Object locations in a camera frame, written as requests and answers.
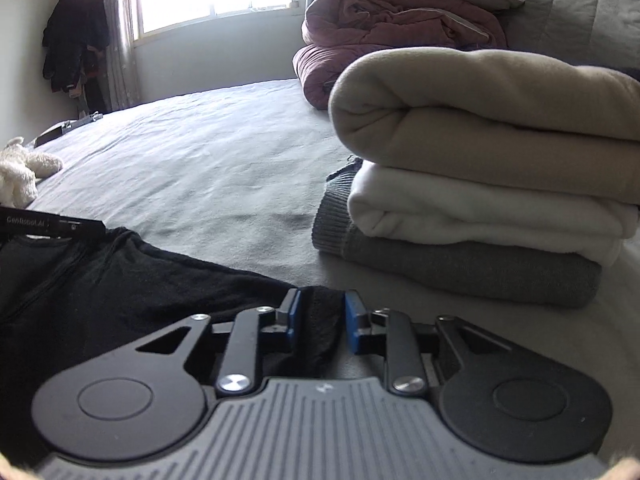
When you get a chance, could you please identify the black tablet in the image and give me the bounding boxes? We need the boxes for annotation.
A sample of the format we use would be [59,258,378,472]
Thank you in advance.
[34,125,66,148]

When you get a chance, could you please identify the white plush dog toy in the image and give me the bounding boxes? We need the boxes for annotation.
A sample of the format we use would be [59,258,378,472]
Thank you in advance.
[0,136,65,209]

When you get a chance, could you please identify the hanging dark clothes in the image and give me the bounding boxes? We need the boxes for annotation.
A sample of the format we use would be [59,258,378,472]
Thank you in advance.
[42,0,111,113]

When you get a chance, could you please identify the folded white garment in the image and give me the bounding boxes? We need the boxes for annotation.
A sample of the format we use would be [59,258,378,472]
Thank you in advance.
[347,162,640,267]

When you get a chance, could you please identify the black T-shirt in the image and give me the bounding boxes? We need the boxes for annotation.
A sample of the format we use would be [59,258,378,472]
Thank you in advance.
[0,226,347,461]

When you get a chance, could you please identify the folded grey knit garment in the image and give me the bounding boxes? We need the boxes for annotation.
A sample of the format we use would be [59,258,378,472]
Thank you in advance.
[311,157,603,309]

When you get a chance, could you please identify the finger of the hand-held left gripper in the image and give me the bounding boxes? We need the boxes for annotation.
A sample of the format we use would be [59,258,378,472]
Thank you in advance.
[59,215,107,239]

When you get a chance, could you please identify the folded pink quilt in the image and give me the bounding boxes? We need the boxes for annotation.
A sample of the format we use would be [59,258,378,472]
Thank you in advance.
[292,0,508,111]

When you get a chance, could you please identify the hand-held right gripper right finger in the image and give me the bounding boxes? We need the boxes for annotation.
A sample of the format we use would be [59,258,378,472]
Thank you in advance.
[344,289,516,397]

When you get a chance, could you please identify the folded beige garment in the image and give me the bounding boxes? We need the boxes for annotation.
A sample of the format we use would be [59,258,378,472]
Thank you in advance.
[327,49,640,206]

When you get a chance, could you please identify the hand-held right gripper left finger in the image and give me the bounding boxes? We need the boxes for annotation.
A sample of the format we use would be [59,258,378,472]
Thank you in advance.
[134,287,303,397]

